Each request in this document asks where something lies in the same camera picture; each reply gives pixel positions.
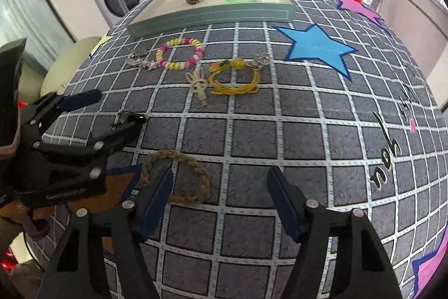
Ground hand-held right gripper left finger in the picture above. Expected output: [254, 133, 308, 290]
[37, 168, 174, 299]

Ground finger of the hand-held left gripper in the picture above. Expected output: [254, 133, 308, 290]
[33, 114, 148, 160]
[24, 90, 103, 127]

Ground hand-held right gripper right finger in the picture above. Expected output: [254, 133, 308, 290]
[267, 166, 403, 299]

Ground black hair clip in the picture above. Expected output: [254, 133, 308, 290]
[112, 112, 148, 129]

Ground tan braided bracelet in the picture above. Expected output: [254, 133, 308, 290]
[140, 150, 211, 205]

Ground silver charm chain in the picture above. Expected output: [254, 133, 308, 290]
[126, 48, 160, 71]

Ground pink yellow bead bracelet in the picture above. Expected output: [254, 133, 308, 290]
[155, 37, 205, 71]

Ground yellow cord bracelet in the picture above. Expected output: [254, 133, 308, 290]
[209, 53, 271, 97]

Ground grey-green shallow tray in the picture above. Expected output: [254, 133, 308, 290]
[126, 0, 294, 38]

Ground person's left hand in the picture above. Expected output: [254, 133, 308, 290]
[0, 200, 51, 242]

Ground grey grid star tablecloth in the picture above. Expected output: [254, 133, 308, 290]
[26, 0, 448, 299]

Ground white low cabinet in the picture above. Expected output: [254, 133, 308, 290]
[376, 0, 448, 75]

